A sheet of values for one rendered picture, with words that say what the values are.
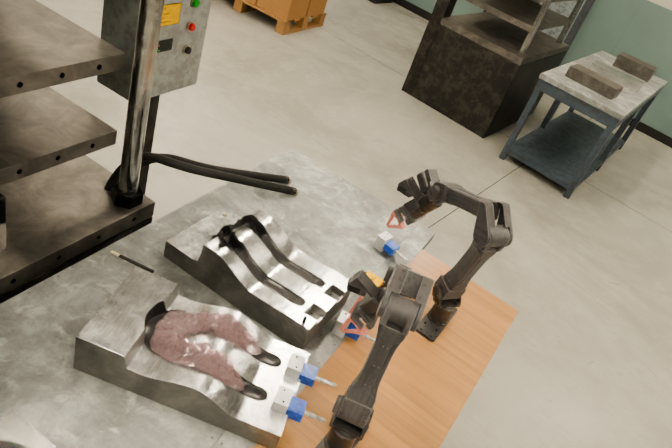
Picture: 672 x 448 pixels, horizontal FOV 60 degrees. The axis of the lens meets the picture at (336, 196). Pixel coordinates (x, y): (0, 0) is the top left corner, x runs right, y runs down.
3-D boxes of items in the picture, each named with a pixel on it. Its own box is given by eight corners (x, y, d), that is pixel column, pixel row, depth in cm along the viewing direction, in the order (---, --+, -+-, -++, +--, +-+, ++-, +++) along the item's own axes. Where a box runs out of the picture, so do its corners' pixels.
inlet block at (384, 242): (408, 264, 205) (414, 252, 202) (400, 269, 201) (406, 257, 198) (381, 242, 210) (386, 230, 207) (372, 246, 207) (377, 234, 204)
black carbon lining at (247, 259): (325, 286, 172) (335, 263, 167) (296, 315, 159) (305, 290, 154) (234, 226, 181) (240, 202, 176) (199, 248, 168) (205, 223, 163)
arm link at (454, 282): (430, 287, 183) (484, 220, 162) (447, 286, 186) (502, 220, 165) (438, 304, 179) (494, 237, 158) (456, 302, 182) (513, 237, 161)
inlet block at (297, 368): (334, 384, 149) (341, 371, 146) (330, 400, 145) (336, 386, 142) (287, 365, 149) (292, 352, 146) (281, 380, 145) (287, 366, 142)
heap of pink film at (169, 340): (265, 344, 149) (272, 323, 144) (240, 399, 134) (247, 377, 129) (171, 306, 149) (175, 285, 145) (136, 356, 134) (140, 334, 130)
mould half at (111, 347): (304, 366, 154) (316, 339, 148) (274, 450, 132) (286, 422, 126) (131, 296, 156) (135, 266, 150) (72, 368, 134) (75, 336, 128)
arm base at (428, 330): (423, 312, 174) (443, 325, 172) (448, 282, 190) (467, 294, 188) (413, 329, 179) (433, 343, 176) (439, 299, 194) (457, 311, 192)
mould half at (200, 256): (345, 303, 178) (359, 272, 171) (300, 352, 158) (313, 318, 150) (219, 221, 192) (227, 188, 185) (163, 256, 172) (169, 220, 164)
